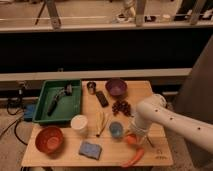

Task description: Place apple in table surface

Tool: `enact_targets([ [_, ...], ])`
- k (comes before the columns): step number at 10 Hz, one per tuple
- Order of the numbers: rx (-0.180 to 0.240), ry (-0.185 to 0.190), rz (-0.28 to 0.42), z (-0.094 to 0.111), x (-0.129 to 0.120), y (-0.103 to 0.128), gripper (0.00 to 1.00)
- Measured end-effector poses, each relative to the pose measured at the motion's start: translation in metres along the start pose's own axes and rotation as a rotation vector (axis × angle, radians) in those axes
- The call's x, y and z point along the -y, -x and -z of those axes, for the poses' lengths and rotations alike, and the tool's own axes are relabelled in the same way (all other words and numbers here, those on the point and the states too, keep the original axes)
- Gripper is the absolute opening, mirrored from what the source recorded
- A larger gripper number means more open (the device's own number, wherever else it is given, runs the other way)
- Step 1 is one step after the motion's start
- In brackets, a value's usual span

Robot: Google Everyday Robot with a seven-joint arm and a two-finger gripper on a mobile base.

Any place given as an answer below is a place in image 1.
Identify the purple bowl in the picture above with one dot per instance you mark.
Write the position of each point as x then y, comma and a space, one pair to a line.
116, 87

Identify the red bowl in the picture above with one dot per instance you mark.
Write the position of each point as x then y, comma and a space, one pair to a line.
49, 139

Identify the blue sponge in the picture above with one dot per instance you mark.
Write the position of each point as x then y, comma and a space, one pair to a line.
90, 150

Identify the grey curtain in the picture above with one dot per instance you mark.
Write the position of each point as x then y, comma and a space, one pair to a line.
195, 98

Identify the blue power box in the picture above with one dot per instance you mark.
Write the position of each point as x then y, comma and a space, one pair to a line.
29, 112

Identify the black handled brush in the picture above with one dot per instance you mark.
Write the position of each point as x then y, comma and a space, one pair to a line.
66, 91

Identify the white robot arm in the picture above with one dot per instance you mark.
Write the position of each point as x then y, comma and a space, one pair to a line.
153, 110

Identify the yellow banana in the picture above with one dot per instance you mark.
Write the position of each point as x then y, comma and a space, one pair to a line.
101, 121

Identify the black remote control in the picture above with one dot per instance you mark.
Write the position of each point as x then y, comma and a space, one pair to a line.
102, 99

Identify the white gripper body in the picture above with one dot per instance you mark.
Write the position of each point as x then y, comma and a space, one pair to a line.
139, 132

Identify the dark grape bunch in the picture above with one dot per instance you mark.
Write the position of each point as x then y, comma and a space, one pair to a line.
121, 106

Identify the orange carrot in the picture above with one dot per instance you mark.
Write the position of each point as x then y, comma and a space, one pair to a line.
138, 155

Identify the green plastic tray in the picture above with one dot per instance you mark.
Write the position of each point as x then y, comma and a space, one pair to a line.
67, 107

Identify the blue glass cup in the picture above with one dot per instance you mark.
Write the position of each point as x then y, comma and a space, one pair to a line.
116, 129

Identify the small metal cup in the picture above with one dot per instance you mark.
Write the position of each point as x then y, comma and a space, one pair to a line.
91, 86

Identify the white cup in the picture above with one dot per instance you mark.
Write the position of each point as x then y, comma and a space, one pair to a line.
79, 124

